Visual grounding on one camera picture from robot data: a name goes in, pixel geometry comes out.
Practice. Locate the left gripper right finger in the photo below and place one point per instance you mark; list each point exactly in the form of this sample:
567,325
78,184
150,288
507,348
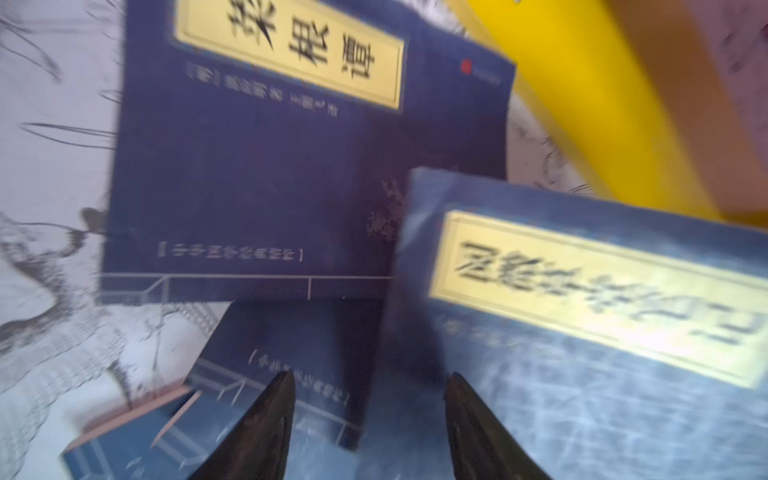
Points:
480,446

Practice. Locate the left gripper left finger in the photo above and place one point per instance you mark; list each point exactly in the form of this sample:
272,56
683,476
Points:
258,446

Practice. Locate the navy book yellow label top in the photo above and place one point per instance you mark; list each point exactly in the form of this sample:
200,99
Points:
612,342

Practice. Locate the navy book bottom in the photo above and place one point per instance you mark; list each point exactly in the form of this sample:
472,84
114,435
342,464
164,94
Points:
167,438

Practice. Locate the yellow wooden bookshelf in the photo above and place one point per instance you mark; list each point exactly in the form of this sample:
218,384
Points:
659,104

